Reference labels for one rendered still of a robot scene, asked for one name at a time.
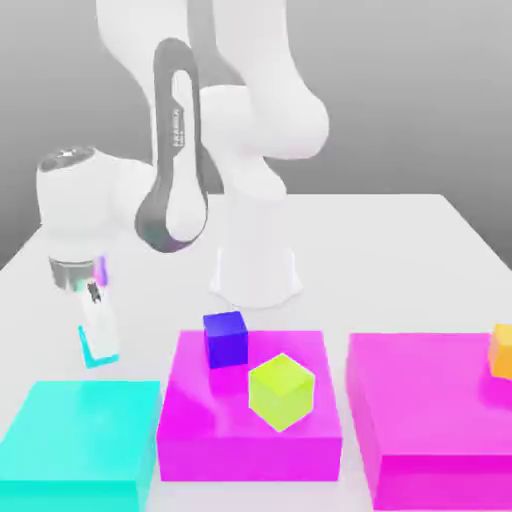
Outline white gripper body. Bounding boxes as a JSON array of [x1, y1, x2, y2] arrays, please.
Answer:
[[79, 288, 121, 360]]

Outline small cyan cube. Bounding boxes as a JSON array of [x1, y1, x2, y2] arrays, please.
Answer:
[[77, 324, 120, 370]]

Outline small blue cube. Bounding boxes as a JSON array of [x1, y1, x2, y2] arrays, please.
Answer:
[[202, 310, 249, 370]]

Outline small yellow-green cube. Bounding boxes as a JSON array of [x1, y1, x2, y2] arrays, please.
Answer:
[[248, 352, 316, 433]]

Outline small orange cube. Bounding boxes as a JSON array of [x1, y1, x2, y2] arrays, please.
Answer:
[[487, 322, 512, 380]]

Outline large cyan box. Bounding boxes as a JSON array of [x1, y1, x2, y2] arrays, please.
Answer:
[[0, 380, 162, 512]]

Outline large magenta box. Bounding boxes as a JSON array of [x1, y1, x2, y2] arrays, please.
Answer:
[[155, 329, 344, 483], [345, 332, 512, 512]]

